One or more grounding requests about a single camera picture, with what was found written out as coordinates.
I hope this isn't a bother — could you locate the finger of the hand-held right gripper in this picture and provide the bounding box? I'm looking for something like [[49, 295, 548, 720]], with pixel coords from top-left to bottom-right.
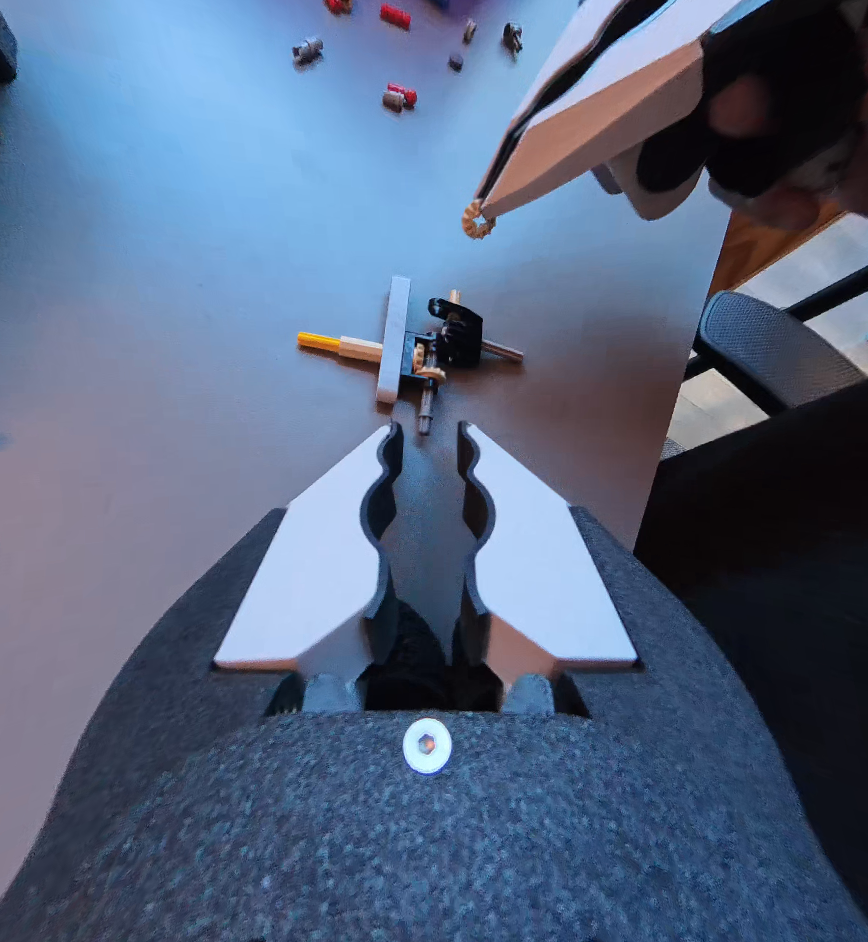
[[474, 0, 672, 203], [479, 0, 741, 221]]

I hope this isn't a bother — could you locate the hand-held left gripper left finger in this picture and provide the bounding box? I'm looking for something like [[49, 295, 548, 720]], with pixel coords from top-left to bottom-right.
[[213, 421, 405, 678]]

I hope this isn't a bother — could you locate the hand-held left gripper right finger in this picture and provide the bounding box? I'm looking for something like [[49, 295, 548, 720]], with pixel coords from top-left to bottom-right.
[[451, 421, 640, 684]]

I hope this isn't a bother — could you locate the small lego gear assembly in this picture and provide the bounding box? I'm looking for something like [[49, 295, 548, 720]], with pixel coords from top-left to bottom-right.
[[297, 276, 525, 437]]

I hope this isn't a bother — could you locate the black mesh office chair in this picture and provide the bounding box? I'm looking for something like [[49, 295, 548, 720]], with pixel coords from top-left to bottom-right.
[[687, 290, 868, 417]]

